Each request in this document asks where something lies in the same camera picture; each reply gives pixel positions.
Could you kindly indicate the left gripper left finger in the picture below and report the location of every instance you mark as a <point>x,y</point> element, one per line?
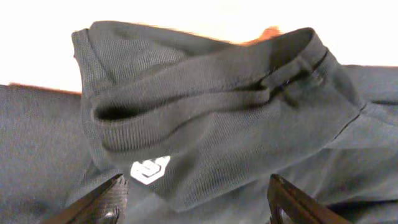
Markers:
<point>93,205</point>

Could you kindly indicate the black t-shirt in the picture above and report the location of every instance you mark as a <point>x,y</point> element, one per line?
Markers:
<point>193,129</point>

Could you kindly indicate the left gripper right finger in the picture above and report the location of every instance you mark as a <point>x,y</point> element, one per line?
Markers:
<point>288,204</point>

